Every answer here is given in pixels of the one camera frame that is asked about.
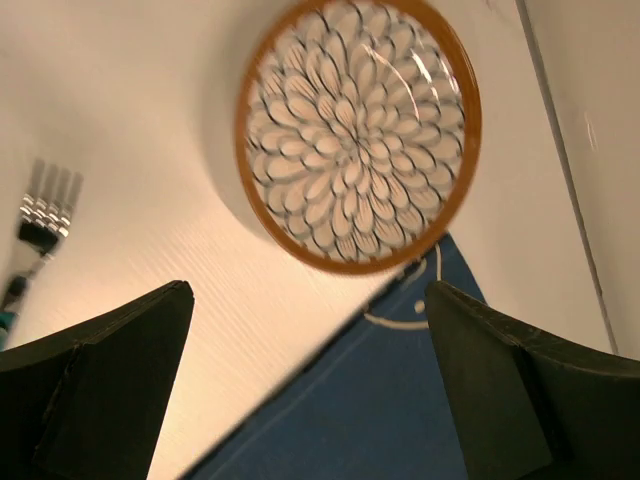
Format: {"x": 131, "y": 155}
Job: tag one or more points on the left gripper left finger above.
{"x": 88, "y": 402}

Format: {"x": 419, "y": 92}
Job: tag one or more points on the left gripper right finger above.
{"x": 528, "y": 404}

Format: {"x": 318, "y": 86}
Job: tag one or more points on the blue fish placemat cloth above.
{"x": 370, "y": 404}

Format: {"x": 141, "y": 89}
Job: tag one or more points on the green handled metal fork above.
{"x": 44, "y": 220}

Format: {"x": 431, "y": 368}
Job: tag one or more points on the brown rimmed floral plate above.
{"x": 357, "y": 132}

